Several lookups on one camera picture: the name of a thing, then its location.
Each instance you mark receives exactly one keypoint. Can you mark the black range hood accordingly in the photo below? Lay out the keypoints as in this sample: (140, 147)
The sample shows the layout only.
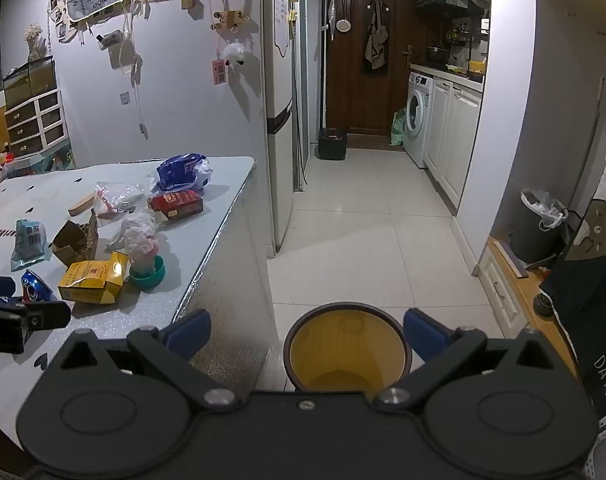
(445, 1)

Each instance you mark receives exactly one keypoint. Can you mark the white refrigerator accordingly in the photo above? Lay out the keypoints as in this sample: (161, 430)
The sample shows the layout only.
(278, 110)

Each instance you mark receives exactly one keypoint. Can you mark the black crate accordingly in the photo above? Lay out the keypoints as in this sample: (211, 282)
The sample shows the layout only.
(331, 145)

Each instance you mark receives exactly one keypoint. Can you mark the wooden wall hook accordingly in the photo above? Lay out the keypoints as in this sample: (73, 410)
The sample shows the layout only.
(228, 19)

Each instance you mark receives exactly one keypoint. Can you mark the white lower kitchen cabinets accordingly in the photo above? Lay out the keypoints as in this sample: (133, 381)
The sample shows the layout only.
(453, 135)

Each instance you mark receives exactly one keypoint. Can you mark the brown wooden door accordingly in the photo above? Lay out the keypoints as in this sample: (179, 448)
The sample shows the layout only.
(358, 95)

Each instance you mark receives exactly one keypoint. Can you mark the blue plastic bag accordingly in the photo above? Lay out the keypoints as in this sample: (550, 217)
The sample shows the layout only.
(178, 170)

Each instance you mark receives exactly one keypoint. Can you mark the teal printed cloth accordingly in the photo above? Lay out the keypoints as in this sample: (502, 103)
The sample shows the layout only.
(53, 162)

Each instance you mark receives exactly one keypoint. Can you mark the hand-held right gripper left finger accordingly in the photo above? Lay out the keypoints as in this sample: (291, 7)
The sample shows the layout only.
(188, 334)

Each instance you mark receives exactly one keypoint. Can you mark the white dark drawer cabinet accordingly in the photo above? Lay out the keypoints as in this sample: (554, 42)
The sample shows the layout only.
(33, 122)

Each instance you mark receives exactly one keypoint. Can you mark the yellow kitchen item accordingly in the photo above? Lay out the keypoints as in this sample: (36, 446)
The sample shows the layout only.
(477, 66)

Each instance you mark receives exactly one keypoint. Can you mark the white washing machine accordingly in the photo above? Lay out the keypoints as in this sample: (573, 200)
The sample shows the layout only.
(418, 125)

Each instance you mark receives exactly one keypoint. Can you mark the teal snack packet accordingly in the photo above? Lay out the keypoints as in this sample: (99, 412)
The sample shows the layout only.
(30, 245)

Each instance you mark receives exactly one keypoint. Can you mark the hanging metal strainer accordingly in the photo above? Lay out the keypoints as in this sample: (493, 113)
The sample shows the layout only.
(343, 24)

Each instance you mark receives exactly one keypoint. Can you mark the low wooden top cabinet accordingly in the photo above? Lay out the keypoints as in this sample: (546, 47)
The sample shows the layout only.
(528, 292)

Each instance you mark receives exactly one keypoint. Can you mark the pink hanging tag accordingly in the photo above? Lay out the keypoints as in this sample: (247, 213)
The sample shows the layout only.
(218, 71)

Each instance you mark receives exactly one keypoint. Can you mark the hanging apron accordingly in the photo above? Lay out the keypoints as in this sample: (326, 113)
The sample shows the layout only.
(376, 37)

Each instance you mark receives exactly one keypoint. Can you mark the blue crushed wrapper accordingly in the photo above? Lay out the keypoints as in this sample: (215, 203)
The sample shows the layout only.
(35, 285)

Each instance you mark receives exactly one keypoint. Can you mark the brown cardboard box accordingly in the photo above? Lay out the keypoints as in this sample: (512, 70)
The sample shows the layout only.
(70, 242)

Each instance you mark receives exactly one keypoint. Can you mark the grey bin with white liner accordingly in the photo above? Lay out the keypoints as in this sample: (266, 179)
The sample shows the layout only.
(533, 240)

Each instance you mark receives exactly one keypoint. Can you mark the round yellow-lined waste bin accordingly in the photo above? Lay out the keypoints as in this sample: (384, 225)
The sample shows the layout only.
(348, 340)

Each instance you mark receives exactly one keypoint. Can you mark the wall socket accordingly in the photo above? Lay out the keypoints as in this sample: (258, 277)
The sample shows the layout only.
(124, 98)

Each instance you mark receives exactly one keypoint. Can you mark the black cooking pot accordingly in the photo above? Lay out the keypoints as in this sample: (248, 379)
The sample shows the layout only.
(435, 54)

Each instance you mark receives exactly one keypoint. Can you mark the green plastic bag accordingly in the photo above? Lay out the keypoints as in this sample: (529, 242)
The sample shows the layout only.
(398, 129)

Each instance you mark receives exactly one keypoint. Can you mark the glass tank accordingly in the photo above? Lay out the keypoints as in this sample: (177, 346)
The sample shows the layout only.
(28, 80)

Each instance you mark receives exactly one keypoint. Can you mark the white sheep plush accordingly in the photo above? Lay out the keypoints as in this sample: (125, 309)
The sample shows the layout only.
(233, 52)

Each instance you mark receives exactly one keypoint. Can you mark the curved wooden piece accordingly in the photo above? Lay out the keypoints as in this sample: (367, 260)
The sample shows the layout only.
(80, 206)

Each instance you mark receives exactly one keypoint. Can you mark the dried flowers in vase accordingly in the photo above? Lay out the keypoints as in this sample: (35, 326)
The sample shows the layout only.
(34, 40)

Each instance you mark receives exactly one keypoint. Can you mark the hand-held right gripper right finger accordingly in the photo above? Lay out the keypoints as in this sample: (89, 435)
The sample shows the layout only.
(425, 334)

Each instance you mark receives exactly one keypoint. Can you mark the clear plastic bag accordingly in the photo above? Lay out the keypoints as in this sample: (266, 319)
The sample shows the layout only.
(120, 197)

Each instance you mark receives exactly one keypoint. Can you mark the black printed tote bag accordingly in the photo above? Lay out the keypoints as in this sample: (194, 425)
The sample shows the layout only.
(583, 300)

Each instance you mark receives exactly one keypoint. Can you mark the red cardboard box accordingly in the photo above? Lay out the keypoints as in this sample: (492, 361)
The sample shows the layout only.
(178, 204)

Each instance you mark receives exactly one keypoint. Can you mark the yellow cardboard box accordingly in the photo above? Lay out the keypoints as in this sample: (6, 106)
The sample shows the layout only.
(90, 280)

